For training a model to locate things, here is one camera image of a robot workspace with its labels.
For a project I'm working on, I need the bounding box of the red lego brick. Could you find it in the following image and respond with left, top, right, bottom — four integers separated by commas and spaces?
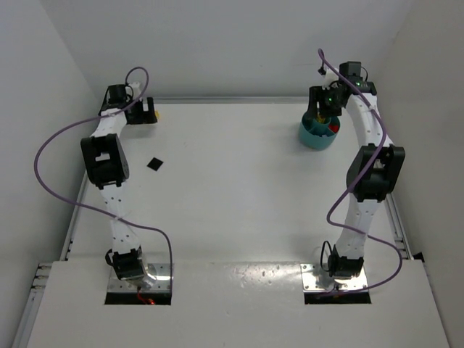
328, 124, 339, 133

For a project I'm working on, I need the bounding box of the black lego plate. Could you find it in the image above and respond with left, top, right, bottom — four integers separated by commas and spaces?
146, 157, 164, 171

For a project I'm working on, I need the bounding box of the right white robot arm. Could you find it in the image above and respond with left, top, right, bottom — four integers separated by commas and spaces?
300, 61, 405, 278

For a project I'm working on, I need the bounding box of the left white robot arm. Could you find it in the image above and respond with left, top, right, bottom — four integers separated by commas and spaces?
80, 82, 157, 283

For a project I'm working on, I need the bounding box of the teal divided round container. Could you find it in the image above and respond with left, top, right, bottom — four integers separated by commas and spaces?
298, 117, 340, 151

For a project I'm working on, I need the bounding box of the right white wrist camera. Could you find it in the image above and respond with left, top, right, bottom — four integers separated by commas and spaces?
321, 69, 339, 89

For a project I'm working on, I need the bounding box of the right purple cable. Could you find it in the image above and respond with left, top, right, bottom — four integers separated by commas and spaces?
317, 48, 404, 297

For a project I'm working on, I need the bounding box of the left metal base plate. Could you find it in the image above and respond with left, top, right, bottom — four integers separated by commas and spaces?
107, 263, 170, 294

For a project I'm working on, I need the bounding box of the metal base plate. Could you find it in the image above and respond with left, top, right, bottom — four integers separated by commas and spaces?
107, 263, 170, 294
300, 263, 368, 294

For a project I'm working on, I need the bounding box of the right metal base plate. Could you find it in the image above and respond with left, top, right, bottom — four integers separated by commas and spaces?
300, 263, 368, 294

